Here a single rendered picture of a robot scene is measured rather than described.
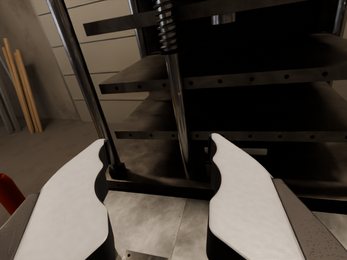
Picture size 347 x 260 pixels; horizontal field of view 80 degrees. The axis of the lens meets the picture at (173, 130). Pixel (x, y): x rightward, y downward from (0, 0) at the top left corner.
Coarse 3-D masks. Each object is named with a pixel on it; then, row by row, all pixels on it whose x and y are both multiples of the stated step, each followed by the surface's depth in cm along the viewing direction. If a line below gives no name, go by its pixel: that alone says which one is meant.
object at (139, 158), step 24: (144, 144) 141; (168, 144) 136; (192, 144) 132; (288, 144) 117; (312, 144) 114; (336, 144) 111; (144, 168) 118; (168, 168) 115; (288, 168) 101; (312, 168) 99; (336, 168) 96; (168, 192) 106; (192, 192) 102; (312, 192) 87; (336, 192) 85
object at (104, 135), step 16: (48, 0) 75; (128, 0) 132; (64, 16) 78; (336, 16) 110; (64, 32) 80; (336, 32) 112; (80, 48) 86; (144, 48) 145; (80, 64) 86; (80, 80) 89; (96, 96) 95; (96, 112) 97; (96, 128) 101; (112, 144) 107; (112, 160) 110; (112, 176) 114
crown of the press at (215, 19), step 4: (236, 12) 94; (212, 16) 95; (216, 16) 93; (220, 16) 92; (224, 16) 92; (228, 16) 92; (232, 16) 92; (236, 16) 95; (212, 20) 96; (216, 20) 94; (220, 20) 93; (224, 20) 92; (228, 20) 92; (232, 20) 93; (236, 20) 95; (212, 24) 97; (216, 24) 95
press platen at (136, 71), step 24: (192, 48) 142; (216, 48) 128; (240, 48) 117; (264, 48) 107; (288, 48) 99; (312, 48) 92; (336, 48) 86; (120, 72) 111; (144, 72) 103; (192, 72) 89; (216, 72) 83; (240, 72) 78; (264, 72) 75; (288, 72) 73; (312, 72) 71; (336, 72) 69
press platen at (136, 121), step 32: (160, 96) 143; (192, 96) 133; (224, 96) 125; (256, 96) 118; (288, 96) 112; (320, 96) 106; (128, 128) 108; (160, 128) 102; (192, 128) 98; (224, 128) 93; (256, 128) 89; (288, 128) 85; (320, 128) 82
